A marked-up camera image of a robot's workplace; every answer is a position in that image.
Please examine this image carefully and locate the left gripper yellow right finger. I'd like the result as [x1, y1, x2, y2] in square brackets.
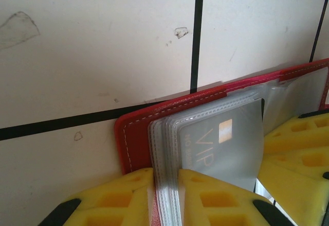
[178, 168, 293, 226]

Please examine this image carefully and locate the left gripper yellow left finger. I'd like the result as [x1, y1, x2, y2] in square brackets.
[33, 168, 155, 226]

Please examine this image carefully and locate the black VIP card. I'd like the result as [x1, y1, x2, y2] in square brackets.
[177, 97, 266, 194]

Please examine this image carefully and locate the red card holder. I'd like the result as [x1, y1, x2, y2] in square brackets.
[114, 58, 329, 226]

